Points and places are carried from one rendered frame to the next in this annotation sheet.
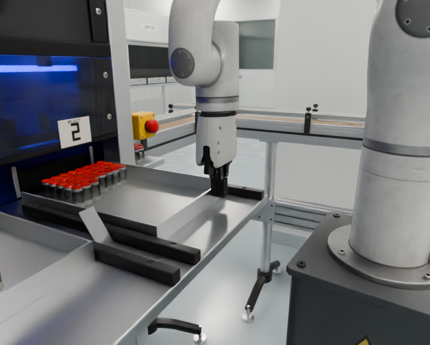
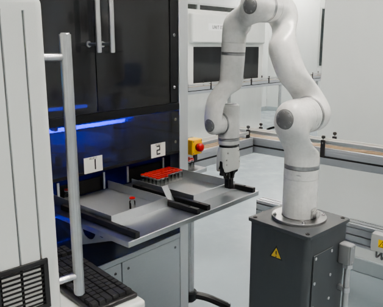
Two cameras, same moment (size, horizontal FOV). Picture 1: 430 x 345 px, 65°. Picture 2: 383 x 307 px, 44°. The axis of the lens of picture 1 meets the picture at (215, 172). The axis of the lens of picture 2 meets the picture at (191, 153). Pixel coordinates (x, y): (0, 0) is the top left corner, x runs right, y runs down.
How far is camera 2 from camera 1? 1.21 m
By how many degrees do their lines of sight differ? 14
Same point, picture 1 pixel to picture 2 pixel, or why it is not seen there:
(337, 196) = (374, 215)
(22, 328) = (146, 218)
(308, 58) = (347, 88)
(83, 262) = (163, 204)
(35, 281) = (148, 206)
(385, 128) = (286, 158)
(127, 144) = (183, 157)
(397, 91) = (286, 145)
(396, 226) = (292, 200)
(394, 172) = (289, 177)
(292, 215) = not seen: hidden behind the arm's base
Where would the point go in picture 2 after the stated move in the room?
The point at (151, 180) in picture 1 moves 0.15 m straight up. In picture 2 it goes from (196, 179) to (196, 145)
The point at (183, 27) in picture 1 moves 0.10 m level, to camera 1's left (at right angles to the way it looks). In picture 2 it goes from (210, 111) to (184, 111)
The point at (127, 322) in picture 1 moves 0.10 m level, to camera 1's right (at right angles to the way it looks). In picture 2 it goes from (179, 220) to (208, 223)
